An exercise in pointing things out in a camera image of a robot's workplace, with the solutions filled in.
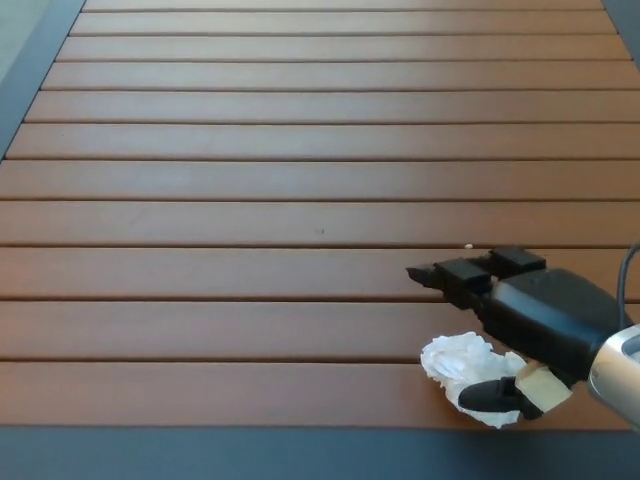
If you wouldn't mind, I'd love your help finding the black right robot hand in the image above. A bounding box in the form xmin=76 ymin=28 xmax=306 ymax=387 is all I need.
xmin=404 ymin=244 xmax=632 ymax=422

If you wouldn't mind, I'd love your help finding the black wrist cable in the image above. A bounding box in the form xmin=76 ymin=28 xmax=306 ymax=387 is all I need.
xmin=616 ymin=239 xmax=640 ymax=324

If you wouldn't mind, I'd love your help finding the dark metal table frame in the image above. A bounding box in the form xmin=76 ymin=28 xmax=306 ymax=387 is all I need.
xmin=0 ymin=0 xmax=640 ymax=480

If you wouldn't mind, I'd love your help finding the white paper napkin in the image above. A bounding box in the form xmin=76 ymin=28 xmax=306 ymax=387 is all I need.
xmin=419 ymin=330 xmax=526 ymax=429

